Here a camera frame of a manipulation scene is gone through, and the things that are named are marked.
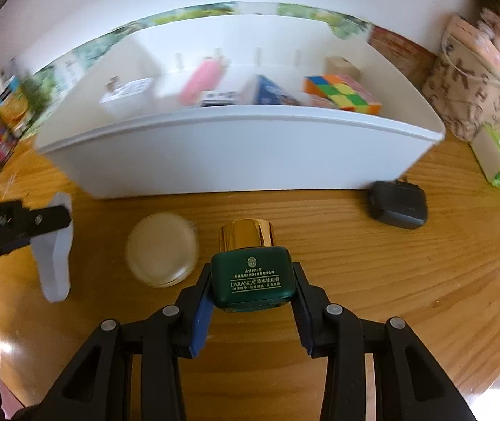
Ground beige small box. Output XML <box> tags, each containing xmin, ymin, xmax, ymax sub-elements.
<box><xmin>324</xmin><ymin>56</ymin><xmax>361</xmax><ymax>81</ymax></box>

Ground white plastic storage bin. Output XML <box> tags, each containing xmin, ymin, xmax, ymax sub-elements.
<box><xmin>35</xmin><ymin>14</ymin><xmax>445</xmax><ymax>199</ymax></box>

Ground green bottle gold cap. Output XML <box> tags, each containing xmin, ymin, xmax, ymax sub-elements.
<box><xmin>210</xmin><ymin>219</ymin><xmax>295</xmax><ymax>312</ymax></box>

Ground round beige lid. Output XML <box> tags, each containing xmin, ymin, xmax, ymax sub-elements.
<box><xmin>125</xmin><ymin>212</ymin><xmax>199</xmax><ymax>288</ymax></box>

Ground green leaf paper strip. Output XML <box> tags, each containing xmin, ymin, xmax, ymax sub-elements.
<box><xmin>21</xmin><ymin>1</ymin><xmax>374</xmax><ymax>142</ymax></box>

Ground white 80W charger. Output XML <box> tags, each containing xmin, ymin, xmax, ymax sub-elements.
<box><xmin>100</xmin><ymin>76</ymin><xmax>156</xmax><ymax>121</ymax></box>

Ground lettered canvas bag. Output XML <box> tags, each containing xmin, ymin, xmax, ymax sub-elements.
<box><xmin>422</xmin><ymin>22</ymin><xmax>500</xmax><ymax>142</ymax></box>

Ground pink comb with cap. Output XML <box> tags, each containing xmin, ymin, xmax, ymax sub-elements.
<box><xmin>179</xmin><ymin>56</ymin><xmax>228</xmax><ymax>106</ymax></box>

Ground white kids digital camera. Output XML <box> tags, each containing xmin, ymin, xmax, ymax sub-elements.
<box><xmin>199</xmin><ymin>90</ymin><xmax>238</xmax><ymax>107</ymax></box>

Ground white stand piece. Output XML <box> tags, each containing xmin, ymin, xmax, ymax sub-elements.
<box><xmin>30</xmin><ymin>192</ymin><xmax>74</xmax><ymax>303</ymax></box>

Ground colourful rubik's cube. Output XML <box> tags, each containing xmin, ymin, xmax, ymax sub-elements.
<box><xmin>303</xmin><ymin>74</ymin><xmax>382</xmax><ymax>115</ymax></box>

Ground black power adapter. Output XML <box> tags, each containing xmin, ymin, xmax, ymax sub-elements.
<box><xmin>367</xmin><ymin>181</ymin><xmax>429</xmax><ymax>230</ymax></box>

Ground floss pick box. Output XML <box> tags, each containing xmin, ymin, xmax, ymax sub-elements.
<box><xmin>238</xmin><ymin>74</ymin><xmax>301</xmax><ymax>106</ymax></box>

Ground pink pencil case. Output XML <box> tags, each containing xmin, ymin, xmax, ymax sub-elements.
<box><xmin>447</xmin><ymin>15</ymin><xmax>500</xmax><ymax>72</ymax></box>

